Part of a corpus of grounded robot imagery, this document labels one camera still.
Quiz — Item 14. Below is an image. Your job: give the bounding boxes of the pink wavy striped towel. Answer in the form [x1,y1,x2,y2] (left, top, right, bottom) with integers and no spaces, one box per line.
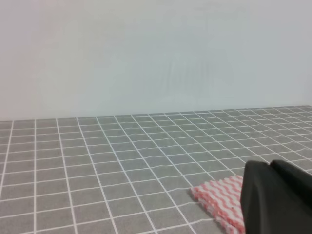
[191,175,246,234]

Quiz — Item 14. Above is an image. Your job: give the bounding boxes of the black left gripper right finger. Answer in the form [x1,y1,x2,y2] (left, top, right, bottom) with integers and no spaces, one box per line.
[270,160,312,209]

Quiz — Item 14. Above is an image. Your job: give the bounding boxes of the grey grid tablecloth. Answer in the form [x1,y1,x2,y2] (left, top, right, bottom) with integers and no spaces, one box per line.
[0,106,312,234]

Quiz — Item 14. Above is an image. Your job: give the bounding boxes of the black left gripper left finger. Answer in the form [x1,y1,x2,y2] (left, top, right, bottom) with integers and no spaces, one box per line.
[240,161,312,234]

